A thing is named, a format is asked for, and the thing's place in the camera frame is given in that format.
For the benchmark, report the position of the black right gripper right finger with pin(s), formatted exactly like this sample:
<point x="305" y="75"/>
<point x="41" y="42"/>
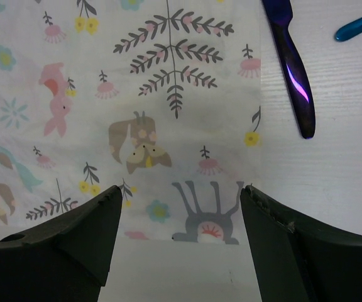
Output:
<point x="299" y="258"/>

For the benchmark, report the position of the floral patterned cloth placemat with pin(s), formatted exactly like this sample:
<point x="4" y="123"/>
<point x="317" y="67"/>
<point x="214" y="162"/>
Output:
<point x="159" y="98"/>

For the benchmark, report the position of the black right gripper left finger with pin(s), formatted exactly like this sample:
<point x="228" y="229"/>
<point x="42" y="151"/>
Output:
<point x="66" y="258"/>

